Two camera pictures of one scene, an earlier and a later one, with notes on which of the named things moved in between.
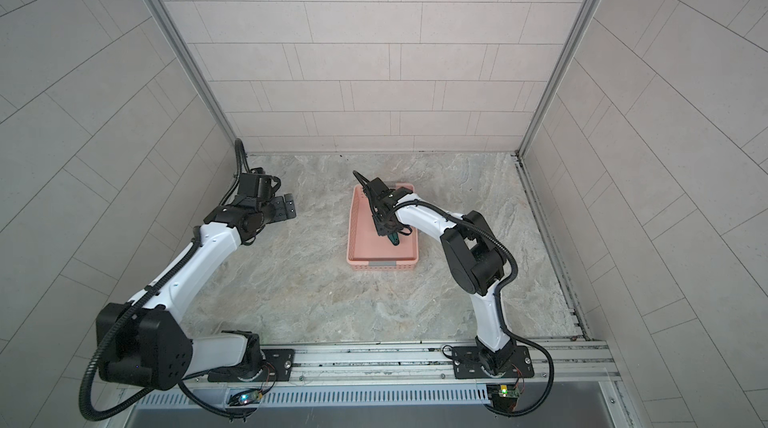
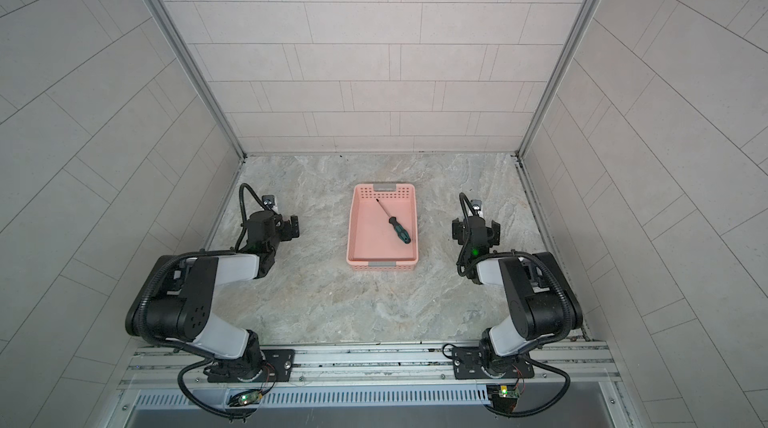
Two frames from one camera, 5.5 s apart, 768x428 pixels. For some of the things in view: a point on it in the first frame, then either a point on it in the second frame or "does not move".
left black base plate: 278,367 does not move
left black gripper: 283,213 to 287,232
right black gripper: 377,216 to 458,229
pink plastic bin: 369,251 does not move
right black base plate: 466,363 does not move
